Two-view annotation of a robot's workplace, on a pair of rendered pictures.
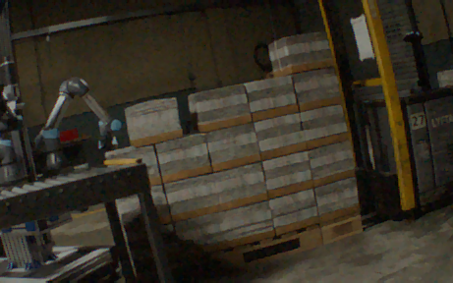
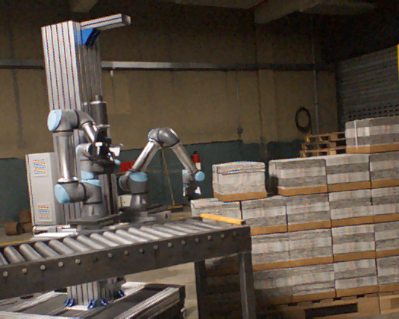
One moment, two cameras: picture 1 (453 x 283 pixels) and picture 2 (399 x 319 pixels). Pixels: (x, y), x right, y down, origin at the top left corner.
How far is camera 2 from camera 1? 0.42 m
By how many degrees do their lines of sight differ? 4
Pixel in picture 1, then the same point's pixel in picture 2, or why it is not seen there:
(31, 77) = not seen: hidden behind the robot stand
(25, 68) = not seen: hidden behind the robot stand
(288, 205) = (350, 270)
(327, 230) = (385, 301)
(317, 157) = (382, 231)
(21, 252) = (87, 288)
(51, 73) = (113, 107)
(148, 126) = (237, 184)
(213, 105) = (296, 174)
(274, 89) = (351, 165)
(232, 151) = (306, 216)
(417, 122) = not seen: outside the picture
